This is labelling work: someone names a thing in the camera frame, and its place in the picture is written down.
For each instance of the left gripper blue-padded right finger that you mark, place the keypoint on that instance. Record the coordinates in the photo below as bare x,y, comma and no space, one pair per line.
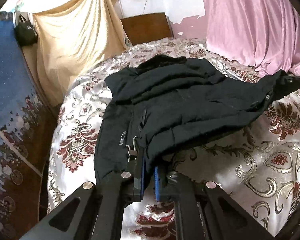
205,211

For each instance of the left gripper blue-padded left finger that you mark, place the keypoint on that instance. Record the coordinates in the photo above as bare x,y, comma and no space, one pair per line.
95,211

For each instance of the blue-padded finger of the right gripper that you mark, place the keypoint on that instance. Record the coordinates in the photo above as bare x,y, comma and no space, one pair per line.
291,81

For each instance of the black padded jacket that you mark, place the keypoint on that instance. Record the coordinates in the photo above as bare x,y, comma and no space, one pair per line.
171,104

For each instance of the pink satin curtain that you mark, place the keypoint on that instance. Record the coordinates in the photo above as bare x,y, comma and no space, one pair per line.
264,34

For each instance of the floral satin bed cover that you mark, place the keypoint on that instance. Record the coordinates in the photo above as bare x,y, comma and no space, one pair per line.
259,166

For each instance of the blue fabric wardrobe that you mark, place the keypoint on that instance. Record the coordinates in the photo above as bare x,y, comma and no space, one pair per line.
26,128

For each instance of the brown wooden headboard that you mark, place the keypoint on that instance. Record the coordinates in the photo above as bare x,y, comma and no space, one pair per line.
146,28

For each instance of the beige draped cloth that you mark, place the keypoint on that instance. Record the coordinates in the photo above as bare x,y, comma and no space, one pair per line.
72,38

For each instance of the black hanging handbag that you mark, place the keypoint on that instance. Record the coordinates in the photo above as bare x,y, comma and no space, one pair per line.
25,32

